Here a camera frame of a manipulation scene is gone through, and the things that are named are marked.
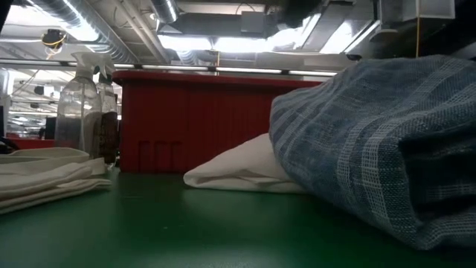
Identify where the yellow hanging cable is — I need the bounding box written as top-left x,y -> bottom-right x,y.
415,17 -> 422,58

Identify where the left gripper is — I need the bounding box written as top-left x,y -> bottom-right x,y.
277,0 -> 325,29

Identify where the long ceiling light bar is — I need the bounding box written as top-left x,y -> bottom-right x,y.
1,59 -> 339,78

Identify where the black ceiling cable reel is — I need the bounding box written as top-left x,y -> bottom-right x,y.
40,28 -> 68,50

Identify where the white linen shirt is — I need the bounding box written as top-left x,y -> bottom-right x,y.
183,133 -> 306,194

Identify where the red crate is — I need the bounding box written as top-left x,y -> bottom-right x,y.
6,138 -> 55,150

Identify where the clear spray bottle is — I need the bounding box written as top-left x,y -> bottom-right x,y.
54,51 -> 112,157

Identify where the white canvas tote bag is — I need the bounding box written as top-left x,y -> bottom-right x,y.
0,147 -> 113,216

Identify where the green table mat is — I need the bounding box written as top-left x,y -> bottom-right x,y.
0,169 -> 476,268

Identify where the grey ceiling box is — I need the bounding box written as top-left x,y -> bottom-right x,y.
240,10 -> 267,35

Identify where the red plastic laundry bin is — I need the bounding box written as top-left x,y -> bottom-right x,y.
112,70 -> 324,174

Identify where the light blue garment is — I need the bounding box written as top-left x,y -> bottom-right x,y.
268,54 -> 476,251

